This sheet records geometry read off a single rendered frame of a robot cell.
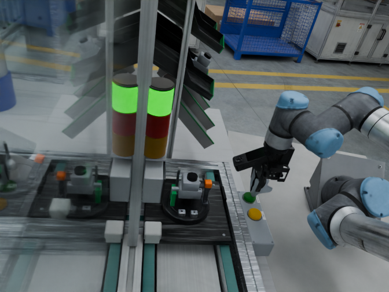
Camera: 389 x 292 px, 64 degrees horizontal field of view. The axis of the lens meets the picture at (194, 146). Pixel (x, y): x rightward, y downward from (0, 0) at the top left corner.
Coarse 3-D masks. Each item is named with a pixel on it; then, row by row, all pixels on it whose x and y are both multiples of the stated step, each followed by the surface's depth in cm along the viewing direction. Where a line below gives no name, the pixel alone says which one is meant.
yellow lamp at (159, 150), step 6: (150, 138) 59; (156, 138) 59; (162, 138) 60; (150, 144) 60; (156, 144) 60; (162, 144) 60; (144, 150) 61; (150, 150) 61; (156, 150) 61; (162, 150) 61; (150, 156) 62; (156, 156) 62; (162, 156) 63
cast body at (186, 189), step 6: (186, 174) 86; (192, 174) 85; (198, 174) 87; (186, 180) 84; (192, 180) 84; (198, 180) 85; (180, 186) 86; (186, 186) 84; (192, 186) 84; (198, 186) 85; (180, 192) 85; (186, 192) 86; (192, 192) 86; (198, 192) 86; (186, 198) 87; (192, 198) 87; (198, 198) 87
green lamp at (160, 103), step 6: (150, 90) 54; (150, 96) 54; (156, 96) 54; (162, 96) 54; (168, 96) 54; (150, 102) 55; (156, 102) 54; (162, 102) 54; (168, 102) 55; (150, 108) 56; (156, 108) 55; (162, 108) 55; (168, 108) 56; (156, 114) 56; (162, 114) 56
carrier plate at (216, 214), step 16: (160, 208) 90; (224, 208) 94; (144, 224) 85; (176, 224) 86; (208, 224) 88; (224, 224) 89; (144, 240) 81; (160, 240) 82; (176, 240) 82; (192, 240) 83; (208, 240) 84; (224, 240) 84
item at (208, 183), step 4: (204, 180) 87; (208, 180) 87; (200, 184) 88; (204, 184) 87; (208, 184) 86; (204, 188) 89; (208, 188) 88; (204, 192) 89; (208, 192) 89; (204, 196) 89; (204, 200) 90
